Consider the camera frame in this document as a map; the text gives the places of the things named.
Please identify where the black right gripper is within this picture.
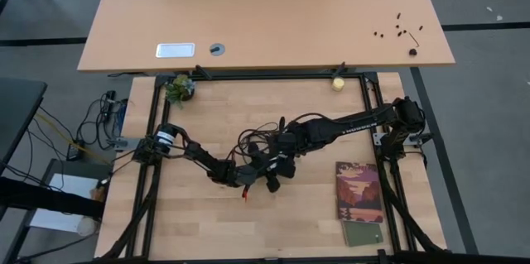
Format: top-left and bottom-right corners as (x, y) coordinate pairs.
(277, 119), (330, 179)

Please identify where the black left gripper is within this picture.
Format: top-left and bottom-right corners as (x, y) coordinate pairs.
(235, 142), (282, 194)

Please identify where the colourful landscape book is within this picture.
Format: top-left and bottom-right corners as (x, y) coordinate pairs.
(334, 161), (384, 223)

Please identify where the green notebook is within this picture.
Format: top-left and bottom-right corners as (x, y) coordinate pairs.
(341, 219), (385, 248)

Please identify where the potted succulent plant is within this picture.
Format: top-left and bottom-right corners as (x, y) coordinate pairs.
(164, 73), (197, 107)

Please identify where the light wooden desk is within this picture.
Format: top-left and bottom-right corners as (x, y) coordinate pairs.
(77, 0), (456, 74)

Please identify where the silver desk outlet plate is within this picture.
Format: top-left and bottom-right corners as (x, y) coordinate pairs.
(155, 42), (196, 59)

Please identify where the black power strip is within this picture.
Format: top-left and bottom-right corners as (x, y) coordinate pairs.
(103, 89), (118, 121)

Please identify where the translucent plastic cup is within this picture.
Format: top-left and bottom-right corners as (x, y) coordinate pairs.
(76, 216), (97, 237)

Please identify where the white paper sheet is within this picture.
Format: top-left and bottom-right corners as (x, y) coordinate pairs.
(31, 172), (100, 233)

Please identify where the black power adapter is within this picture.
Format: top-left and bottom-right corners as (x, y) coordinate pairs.
(65, 142), (82, 162)

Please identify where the black metal beam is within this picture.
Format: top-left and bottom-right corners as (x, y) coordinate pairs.
(0, 175), (105, 218)

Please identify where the dark grey table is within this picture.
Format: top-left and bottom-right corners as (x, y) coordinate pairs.
(0, 77), (48, 166)

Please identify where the black lamp power cord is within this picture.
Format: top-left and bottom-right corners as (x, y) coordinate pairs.
(231, 117), (287, 161)

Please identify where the black aluminium table frame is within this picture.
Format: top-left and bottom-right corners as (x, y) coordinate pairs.
(93, 71), (451, 264)

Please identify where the black frame clamp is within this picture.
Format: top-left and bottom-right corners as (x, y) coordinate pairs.
(330, 61), (347, 79)
(194, 64), (213, 81)

